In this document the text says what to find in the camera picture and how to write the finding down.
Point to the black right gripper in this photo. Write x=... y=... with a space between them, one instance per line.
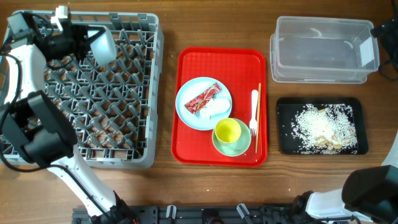
x=390 y=39

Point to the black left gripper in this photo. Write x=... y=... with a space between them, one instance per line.
x=76 y=33

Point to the white bowl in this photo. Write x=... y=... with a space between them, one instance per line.
x=103 y=47

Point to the light blue plate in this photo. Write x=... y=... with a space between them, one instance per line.
x=193 y=88

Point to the red snack wrapper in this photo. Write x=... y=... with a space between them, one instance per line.
x=200 y=101

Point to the white napkin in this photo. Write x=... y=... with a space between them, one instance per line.
x=214 y=107

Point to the yellow cup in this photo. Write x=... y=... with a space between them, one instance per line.
x=227 y=131

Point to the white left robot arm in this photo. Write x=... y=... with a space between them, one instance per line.
x=31 y=122

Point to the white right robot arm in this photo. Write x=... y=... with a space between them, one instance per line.
x=368 y=194

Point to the grey dishwasher rack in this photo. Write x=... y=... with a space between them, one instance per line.
x=113 y=107

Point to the clear plastic waste bin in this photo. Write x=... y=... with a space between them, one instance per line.
x=323 y=50

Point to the black tray with rice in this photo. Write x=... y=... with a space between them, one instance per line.
x=321 y=125

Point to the wooden chopstick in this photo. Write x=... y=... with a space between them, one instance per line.
x=258 y=117

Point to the white plastic fork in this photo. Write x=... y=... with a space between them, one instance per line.
x=253 y=120

